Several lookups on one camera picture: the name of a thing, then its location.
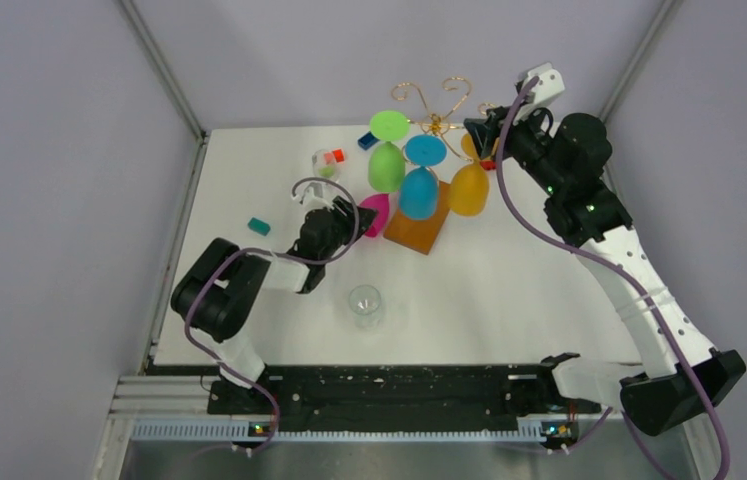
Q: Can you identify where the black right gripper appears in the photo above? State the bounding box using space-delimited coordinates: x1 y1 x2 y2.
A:
465 99 567 197

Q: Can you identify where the pink plastic wine glass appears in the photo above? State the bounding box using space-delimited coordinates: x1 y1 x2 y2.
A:
358 193 390 237

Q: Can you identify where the green plastic wine glass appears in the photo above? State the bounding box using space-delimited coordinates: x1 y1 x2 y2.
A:
368 110 410 193

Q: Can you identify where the blue plastic wine glass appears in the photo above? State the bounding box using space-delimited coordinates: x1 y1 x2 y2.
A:
399 134 447 221

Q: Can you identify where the yellow plastic wine glass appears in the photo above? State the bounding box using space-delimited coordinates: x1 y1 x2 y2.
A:
448 133 490 217

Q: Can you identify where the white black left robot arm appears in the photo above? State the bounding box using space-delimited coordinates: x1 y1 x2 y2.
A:
170 197 378 414

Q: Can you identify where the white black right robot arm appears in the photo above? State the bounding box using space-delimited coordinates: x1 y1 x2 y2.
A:
464 107 746 436

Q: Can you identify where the clear tall wine glass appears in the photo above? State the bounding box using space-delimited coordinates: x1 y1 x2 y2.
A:
311 149 345 182

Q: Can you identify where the red toy brick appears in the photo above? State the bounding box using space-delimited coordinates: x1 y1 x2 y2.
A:
479 159 496 171

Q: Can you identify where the light green toy block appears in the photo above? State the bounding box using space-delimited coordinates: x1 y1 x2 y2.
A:
317 165 338 179

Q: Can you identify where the orange red toy block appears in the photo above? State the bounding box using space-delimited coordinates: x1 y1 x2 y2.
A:
323 149 345 164

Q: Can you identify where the blue toy brick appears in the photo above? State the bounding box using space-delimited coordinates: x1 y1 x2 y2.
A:
357 131 379 151

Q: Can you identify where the clear glass tumbler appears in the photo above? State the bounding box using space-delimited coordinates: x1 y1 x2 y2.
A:
348 285 384 330

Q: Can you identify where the teal toy block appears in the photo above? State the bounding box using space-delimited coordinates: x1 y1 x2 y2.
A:
247 217 272 237

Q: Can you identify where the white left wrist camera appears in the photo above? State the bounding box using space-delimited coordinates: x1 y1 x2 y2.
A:
292 182 331 210

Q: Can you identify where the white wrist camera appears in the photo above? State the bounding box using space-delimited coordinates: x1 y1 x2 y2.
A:
292 182 331 210
515 62 566 122

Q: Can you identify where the gold wire glass rack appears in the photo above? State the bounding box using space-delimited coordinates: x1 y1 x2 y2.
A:
383 76 472 255

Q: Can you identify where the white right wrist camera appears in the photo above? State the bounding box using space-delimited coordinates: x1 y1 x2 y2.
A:
515 62 566 122

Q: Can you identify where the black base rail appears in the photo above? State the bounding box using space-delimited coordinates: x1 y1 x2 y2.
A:
207 364 601 434

